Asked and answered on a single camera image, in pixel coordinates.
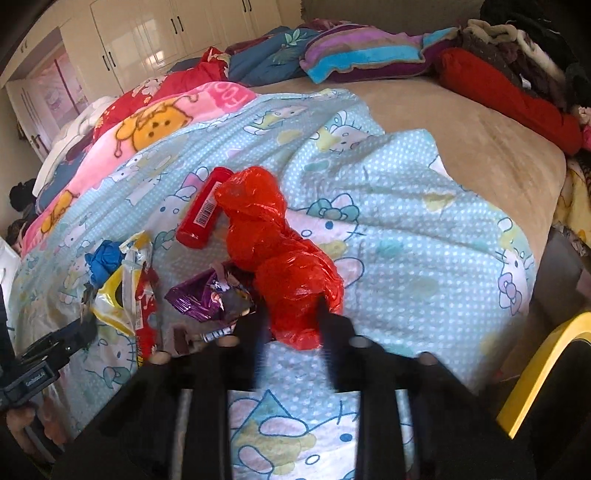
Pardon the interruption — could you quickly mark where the pink bear blanket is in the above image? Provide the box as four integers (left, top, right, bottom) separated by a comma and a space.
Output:
21, 80, 257, 252

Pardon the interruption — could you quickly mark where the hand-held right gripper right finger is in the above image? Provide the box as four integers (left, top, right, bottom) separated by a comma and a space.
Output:
316, 298, 539, 480

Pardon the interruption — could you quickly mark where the blue leaf-print quilt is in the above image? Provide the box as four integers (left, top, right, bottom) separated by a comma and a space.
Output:
171, 25, 324, 86

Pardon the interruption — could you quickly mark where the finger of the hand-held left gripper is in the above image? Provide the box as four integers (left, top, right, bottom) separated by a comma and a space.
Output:
28, 316, 100, 370

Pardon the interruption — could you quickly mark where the yellow plastic bin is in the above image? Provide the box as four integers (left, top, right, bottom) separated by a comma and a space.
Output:
496, 311, 591, 439

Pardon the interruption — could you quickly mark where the dark cloth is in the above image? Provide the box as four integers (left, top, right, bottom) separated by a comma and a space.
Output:
7, 180, 43, 241

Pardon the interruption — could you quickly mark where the yellow red snack packet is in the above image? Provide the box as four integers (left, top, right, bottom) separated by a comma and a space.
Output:
90, 231, 162, 361

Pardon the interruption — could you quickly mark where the brown snack wrapper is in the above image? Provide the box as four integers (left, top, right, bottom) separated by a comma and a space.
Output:
168, 323, 232, 358

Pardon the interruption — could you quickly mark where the red tube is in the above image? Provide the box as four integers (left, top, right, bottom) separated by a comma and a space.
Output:
175, 167, 234, 250

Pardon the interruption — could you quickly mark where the red floral quilt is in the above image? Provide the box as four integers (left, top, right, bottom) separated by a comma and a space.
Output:
92, 46, 232, 139

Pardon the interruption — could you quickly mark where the grey headboard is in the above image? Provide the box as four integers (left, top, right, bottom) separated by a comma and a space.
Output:
300, 0, 485, 28

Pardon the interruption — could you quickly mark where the red plastic bag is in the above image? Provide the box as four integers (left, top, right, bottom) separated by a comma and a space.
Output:
213, 166, 346, 356

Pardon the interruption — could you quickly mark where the pink cartoon wardrobe door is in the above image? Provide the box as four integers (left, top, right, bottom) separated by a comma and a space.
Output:
7, 46, 88, 148

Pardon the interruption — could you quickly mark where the white cloth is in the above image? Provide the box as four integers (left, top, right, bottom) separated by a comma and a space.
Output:
32, 97, 116, 185

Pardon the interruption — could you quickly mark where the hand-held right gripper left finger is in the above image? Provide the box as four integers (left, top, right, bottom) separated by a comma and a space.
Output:
51, 300, 273, 480

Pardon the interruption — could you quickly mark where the purple striped pillow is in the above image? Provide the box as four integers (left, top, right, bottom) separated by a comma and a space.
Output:
300, 23, 458, 85

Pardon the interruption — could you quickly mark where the light blue cat-print sheet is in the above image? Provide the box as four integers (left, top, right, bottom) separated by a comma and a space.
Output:
9, 88, 539, 480

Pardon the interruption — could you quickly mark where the red cushion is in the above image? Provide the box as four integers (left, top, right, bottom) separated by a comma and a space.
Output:
434, 48, 583, 156

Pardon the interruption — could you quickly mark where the yellow cartoon blanket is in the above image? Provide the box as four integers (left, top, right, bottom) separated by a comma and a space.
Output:
551, 159, 591, 259

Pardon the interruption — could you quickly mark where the purple snack wrapper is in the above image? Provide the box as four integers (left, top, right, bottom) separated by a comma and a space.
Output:
164, 261, 257, 324

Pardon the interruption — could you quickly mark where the cream wardrobe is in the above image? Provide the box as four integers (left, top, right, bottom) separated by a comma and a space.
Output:
60, 0, 301, 88

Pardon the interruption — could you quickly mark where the beige bed sheet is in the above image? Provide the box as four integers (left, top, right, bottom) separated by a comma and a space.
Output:
249, 74, 567, 278

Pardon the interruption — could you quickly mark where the pile of clothes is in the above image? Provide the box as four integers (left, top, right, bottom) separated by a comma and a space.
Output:
462, 0, 591, 153

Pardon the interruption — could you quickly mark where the dark blue printed blanket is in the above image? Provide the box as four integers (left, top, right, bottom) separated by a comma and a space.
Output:
34, 148, 95, 213

